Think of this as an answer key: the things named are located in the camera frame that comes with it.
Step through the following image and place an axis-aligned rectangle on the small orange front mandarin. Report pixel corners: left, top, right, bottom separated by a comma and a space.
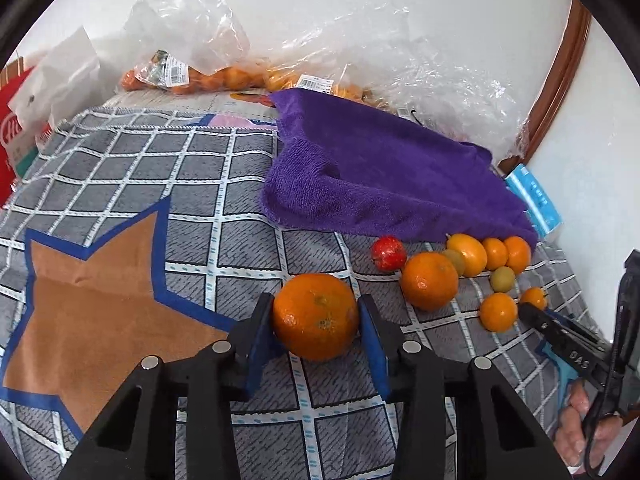
478, 292, 518, 333

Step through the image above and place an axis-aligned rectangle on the small orange mandarin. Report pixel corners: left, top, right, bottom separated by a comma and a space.
478, 292, 518, 333
503, 236, 532, 275
482, 237, 509, 271

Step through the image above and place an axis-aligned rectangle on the large orange with stem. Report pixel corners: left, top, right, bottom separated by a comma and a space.
271, 273, 359, 362

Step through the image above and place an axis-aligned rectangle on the small green-yellow fruit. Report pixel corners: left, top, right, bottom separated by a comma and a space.
489, 266, 516, 294

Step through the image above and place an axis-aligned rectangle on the large smooth orange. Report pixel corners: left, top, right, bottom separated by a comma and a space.
399, 252, 459, 312

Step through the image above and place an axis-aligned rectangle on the oval orange kumquat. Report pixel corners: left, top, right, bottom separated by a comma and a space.
446, 233, 488, 278

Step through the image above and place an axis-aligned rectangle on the small green fruit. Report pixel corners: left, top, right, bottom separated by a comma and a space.
442, 248, 465, 276

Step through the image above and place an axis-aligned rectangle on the right hand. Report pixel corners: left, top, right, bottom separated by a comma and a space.
553, 378, 626, 470

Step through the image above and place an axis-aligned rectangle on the red small fruit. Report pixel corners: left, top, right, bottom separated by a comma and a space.
370, 236, 407, 273

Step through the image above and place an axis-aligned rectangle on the blue tissue pack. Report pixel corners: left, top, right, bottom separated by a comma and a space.
506, 164, 563, 240

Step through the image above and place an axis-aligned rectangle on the grey checked bed sheet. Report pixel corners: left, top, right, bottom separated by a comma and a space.
0, 90, 609, 480

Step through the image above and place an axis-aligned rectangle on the purple towel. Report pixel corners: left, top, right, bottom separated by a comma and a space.
260, 89, 538, 246

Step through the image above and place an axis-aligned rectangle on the clear plastic bag right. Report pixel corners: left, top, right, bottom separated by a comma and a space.
267, 3, 527, 162

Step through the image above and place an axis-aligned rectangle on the clear bag of mandarins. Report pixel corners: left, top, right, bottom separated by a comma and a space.
119, 0, 268, 94

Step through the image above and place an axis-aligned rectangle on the red cardboard box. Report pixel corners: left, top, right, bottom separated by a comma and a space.
0, 58, 51, 205

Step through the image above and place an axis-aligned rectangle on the white plastic bag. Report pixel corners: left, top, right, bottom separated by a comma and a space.
9, 27, 102, 129

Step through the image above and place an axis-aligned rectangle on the brown wooden door frame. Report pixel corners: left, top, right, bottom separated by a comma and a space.
498, 0, 592, 174

